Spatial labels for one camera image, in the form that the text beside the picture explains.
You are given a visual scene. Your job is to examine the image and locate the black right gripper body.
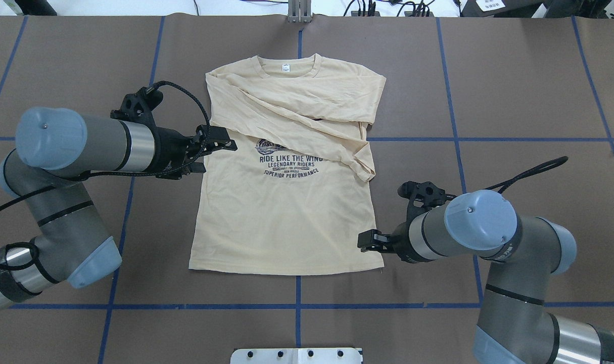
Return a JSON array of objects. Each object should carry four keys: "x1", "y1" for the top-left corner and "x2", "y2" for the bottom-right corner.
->
[{"x1": 385, "y1": 222, "x2": 418, "y2": 263}]

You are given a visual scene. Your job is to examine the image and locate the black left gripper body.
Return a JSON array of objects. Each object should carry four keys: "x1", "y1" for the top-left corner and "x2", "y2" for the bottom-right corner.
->
[{"x1": 153, "y1": 127, "x2": 203, "y2": 180}]

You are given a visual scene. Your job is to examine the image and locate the beige long-sleeve printed shirt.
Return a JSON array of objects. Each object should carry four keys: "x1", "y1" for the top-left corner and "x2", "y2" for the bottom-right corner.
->
[{"x1": 187, "y1": 54, "x2": 386, "y2": 276}]

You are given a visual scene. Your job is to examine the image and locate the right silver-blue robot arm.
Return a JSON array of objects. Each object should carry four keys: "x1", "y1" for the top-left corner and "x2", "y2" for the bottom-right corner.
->
[{"x1": 357, "y1": 184, "x2": 614, "y2": 363}]

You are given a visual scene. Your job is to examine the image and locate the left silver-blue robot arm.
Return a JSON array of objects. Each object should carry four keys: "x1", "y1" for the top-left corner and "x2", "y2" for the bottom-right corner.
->
[{"x1": 0, "y1": 102, "x2": 237, "y2": 310}]

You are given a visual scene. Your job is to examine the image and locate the dark equipment box top right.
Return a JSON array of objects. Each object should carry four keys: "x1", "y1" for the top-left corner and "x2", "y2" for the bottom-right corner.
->
[{"x1": 460, "y1": 1, "x2": 611, "y2": 19}]

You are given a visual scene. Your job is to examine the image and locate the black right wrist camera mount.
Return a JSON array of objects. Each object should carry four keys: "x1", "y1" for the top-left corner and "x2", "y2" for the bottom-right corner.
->
[{"x1": 397, "y1": 180, "x2": 457, "y2": 223}]

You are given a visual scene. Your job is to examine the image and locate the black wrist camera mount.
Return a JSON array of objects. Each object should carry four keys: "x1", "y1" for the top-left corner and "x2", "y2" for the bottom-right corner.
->
[
  {"x1": 110, "y1": 87, "x2": 164, "y2": 128},
  {"x1": 397, "y1": 180, "x2": 457, "y2": 223}
]

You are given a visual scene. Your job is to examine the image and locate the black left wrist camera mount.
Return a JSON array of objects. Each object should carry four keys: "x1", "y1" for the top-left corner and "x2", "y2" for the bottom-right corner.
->
[{"x1": 110, "y1": 87, "x2": 164, "y2": 128}]

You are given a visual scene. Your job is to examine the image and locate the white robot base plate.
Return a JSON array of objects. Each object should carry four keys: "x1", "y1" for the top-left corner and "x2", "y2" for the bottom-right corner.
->
[{"x1": 230, "y1": 347, "x2": 364, "y2": 363}]

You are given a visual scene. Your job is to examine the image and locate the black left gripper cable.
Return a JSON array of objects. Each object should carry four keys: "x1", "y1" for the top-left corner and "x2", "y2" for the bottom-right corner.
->
[{"x1": 0, "y1": 80, "x2": 212, "y2": 274}]

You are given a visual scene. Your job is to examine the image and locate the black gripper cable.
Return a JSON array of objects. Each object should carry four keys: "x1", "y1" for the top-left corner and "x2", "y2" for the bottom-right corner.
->
[
  {"x1": 484, "y1": 156, "x2": 569, "y2": 193},
  {"x1": 0, "y1": 80, "x2": 212, "y2": 274}
]

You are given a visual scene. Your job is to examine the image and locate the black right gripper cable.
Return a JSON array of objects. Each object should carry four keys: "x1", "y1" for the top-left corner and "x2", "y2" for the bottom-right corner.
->
[{"x1": 484, "y1": 156, "x2": 569, "y2": 193}]

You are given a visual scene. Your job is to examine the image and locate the black cables at table edge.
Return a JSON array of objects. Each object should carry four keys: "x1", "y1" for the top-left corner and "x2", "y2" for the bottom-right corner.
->
[{"x1": 342, "y1": 0, "x2": 436, "y2": 18}]

